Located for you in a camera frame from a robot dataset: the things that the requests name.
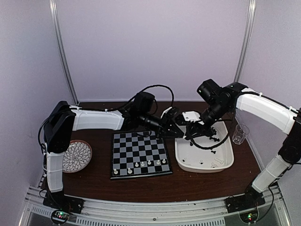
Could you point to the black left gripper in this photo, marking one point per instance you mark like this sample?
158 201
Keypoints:
170 125

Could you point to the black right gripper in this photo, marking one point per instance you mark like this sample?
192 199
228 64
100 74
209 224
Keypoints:
197 128

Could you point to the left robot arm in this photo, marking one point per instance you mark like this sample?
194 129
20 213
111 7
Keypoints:
66 119

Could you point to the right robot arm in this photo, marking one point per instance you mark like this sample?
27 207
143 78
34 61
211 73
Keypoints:
237 96

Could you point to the pile of black chess pieces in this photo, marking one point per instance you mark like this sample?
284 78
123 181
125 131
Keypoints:
214 134

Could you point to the cluster of white chess pieces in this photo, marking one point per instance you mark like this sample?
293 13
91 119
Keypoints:
203 163

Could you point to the right circuit board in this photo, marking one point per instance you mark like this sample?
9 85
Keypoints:
249 217

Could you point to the circuit board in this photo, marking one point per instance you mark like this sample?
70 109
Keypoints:
249 217
59 216

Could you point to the left circuit board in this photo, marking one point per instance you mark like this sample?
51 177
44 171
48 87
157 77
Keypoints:
59 216

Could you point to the white plastic tub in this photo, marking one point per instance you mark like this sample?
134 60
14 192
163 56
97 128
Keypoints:
183 149

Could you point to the black white chessboard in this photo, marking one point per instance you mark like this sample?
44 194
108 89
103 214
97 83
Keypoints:
131 147

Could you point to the clear plastic cup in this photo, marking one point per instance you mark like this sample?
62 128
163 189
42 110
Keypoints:
240 134

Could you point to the patterned ceramic plate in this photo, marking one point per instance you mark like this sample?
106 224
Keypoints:
77 156

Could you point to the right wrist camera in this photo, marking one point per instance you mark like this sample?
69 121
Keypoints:
186 117

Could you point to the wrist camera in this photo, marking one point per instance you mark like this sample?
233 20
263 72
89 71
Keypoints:
169 112
186 117

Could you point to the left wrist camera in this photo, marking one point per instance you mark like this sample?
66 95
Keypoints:
169 112

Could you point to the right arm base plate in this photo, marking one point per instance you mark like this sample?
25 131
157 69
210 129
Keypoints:
240 203

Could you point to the right aluminium frame post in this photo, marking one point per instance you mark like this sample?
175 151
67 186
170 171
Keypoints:
246 39

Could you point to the aluminium frame post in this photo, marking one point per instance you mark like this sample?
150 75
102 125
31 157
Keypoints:
246 39
62 54

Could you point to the aluminium front rail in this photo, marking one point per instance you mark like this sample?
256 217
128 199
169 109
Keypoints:
211 212

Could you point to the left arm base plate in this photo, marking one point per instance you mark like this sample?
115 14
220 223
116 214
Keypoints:
60 201

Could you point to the left aluminium frame post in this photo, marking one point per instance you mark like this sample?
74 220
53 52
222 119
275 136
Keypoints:
62 54

